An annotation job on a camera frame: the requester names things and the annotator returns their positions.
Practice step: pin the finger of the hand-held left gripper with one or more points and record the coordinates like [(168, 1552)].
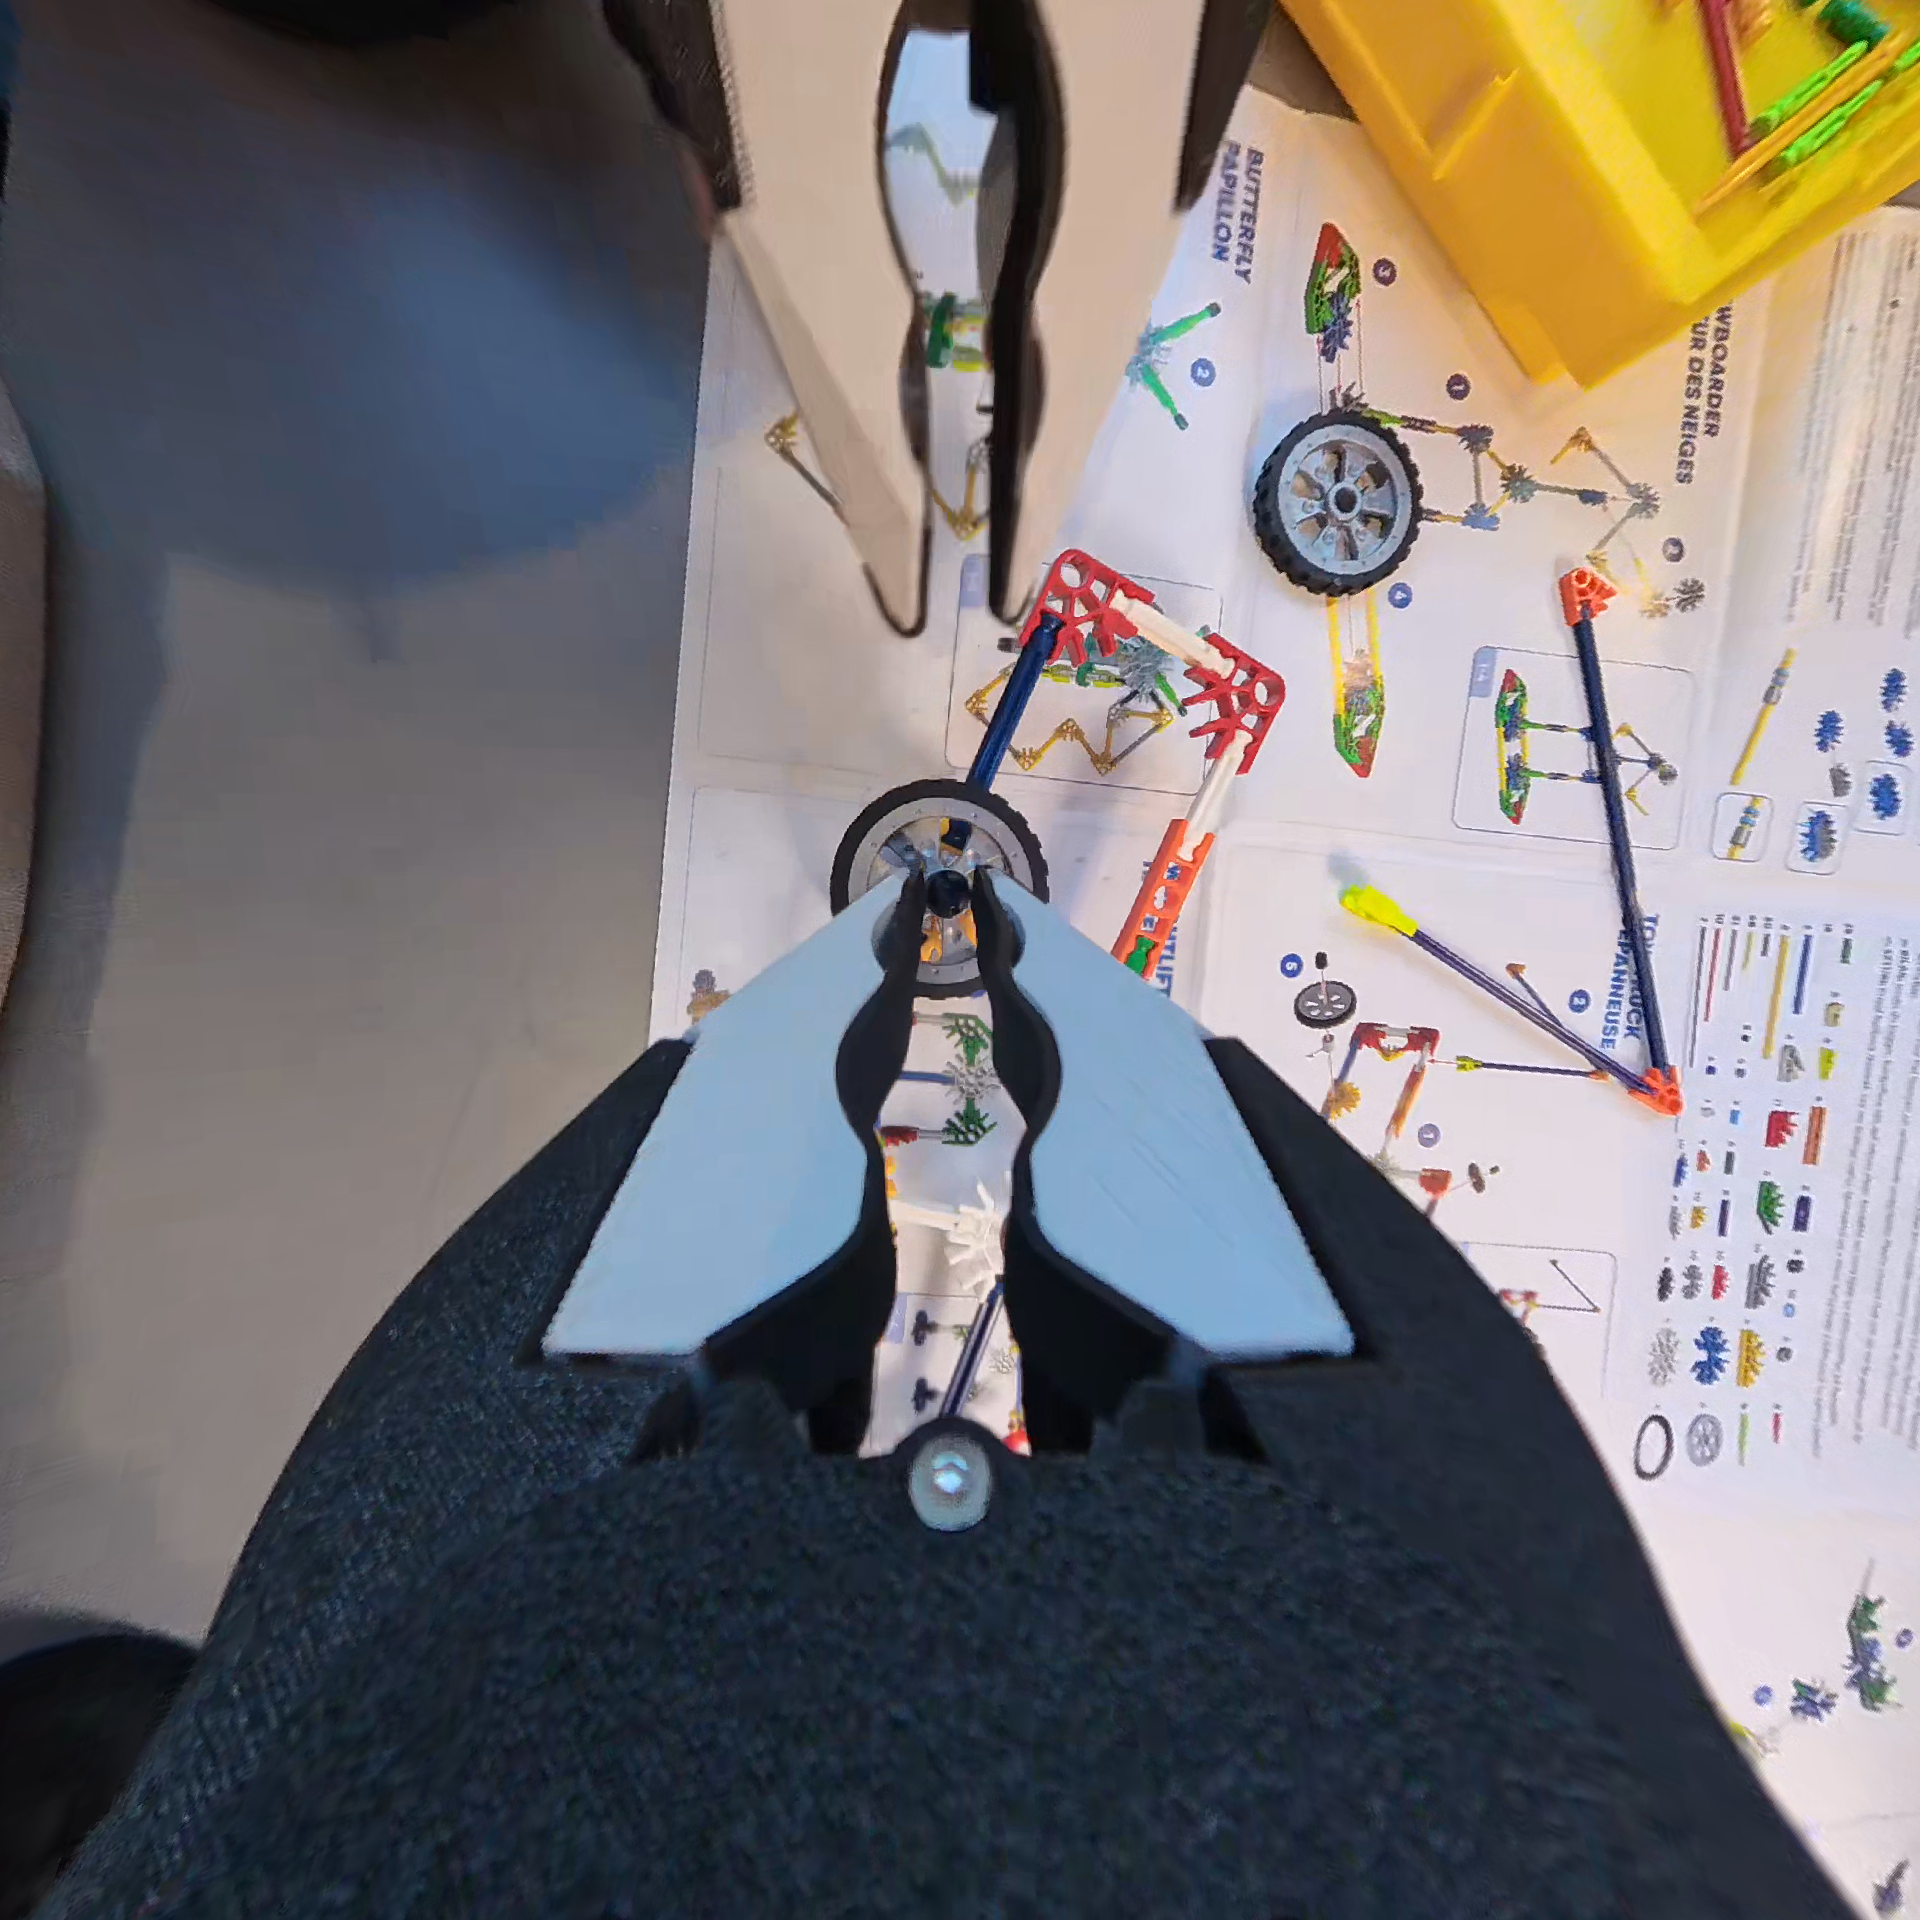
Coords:
[(1126, 181), (813, 181)]

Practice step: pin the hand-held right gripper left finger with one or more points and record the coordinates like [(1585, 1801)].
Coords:
[(721, 1201)]

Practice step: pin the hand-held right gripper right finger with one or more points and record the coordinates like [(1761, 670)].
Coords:
[(1172, 1201)]

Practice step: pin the small black toy wheel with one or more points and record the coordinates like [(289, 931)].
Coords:
[(1338, 497), (888, 840)]

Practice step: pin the yellow plastic bin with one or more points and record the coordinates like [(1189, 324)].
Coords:
[(1561, 181)]

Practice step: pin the colourful construction toy model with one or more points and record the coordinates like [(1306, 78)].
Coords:
[(1155, 675)]

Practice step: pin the pile of colourful rods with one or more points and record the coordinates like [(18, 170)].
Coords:
[(1815, 91)]

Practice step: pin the grey desk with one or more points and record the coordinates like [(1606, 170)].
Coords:
[(332, 901)]

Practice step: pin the printed instruction sheet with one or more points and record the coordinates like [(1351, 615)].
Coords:
[(1441, 751)]

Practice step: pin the blue rod V-shaped assembly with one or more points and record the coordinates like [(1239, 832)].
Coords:
[(1606, 812)]

